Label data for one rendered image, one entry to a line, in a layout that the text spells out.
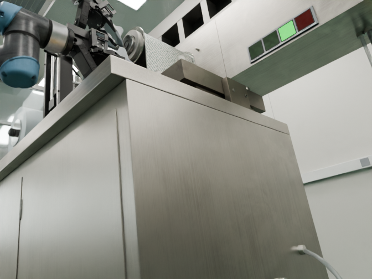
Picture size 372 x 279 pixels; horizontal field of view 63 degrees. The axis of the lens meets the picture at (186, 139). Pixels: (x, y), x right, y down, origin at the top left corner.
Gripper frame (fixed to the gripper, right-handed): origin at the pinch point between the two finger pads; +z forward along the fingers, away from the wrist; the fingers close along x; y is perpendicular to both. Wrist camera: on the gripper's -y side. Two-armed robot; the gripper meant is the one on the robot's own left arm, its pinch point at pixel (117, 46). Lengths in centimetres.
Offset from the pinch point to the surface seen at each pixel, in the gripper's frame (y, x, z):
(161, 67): 0.7, -8.4, 14.9
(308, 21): 17, -51, 32
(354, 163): 161, 8, 210
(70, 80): -5.6, 24.9, -2.6
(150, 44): 4.1, -8.4, 6.8
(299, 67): 27, -39, 48
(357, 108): 204, -10, 181
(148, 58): -2.1, -8.4, 9.8
